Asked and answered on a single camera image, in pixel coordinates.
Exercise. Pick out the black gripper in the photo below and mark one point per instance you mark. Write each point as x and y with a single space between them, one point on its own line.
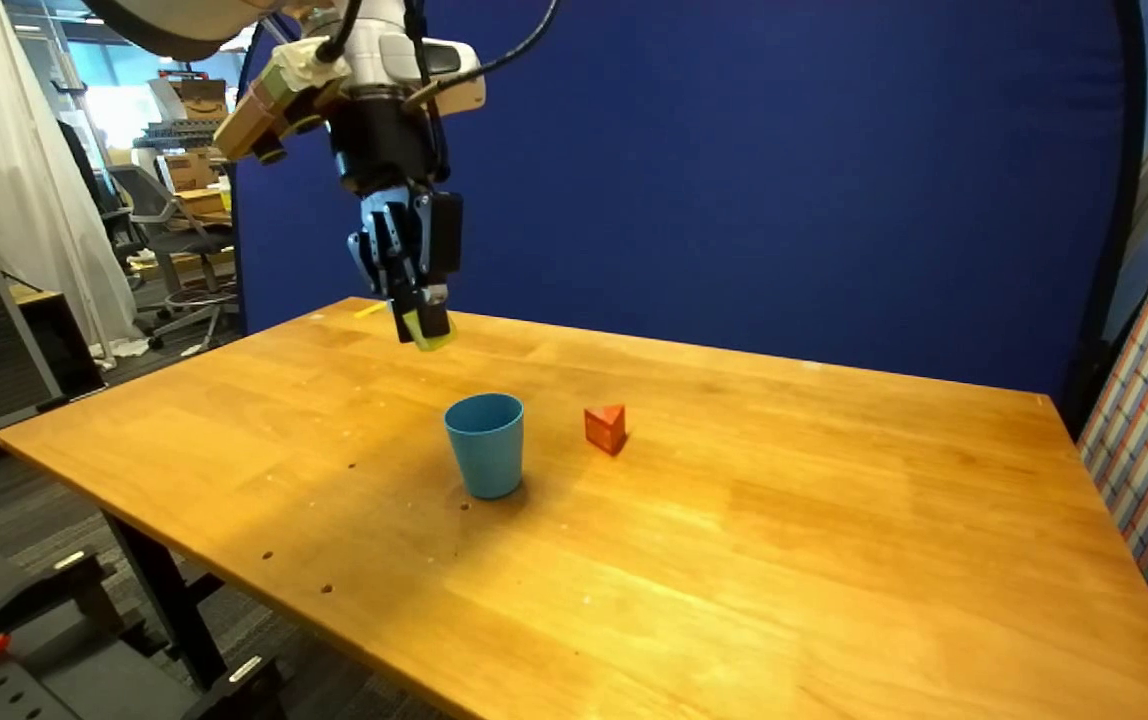
392 146

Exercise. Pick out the yellow block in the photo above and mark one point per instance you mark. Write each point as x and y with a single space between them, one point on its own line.
437 342

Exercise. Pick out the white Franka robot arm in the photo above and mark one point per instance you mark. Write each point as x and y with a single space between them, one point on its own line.
187 18

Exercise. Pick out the blue plastic cup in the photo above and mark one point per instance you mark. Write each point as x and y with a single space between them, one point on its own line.
486 455

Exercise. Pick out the red block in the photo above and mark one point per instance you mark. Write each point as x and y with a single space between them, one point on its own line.
607 431

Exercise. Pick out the black office chair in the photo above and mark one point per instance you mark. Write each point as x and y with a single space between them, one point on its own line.
174 255

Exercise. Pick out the shelf with cardboard boxes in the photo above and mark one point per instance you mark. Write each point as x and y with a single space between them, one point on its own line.
198 146

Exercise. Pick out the black table leg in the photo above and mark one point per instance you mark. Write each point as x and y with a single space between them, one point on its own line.
174 602

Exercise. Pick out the dark blue backdrop screen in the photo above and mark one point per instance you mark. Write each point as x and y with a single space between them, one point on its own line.
797 172

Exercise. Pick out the white curtain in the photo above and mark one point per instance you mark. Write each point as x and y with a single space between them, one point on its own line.
25 160

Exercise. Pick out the black perforated breadboard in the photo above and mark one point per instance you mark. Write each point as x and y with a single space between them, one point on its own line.
52 664

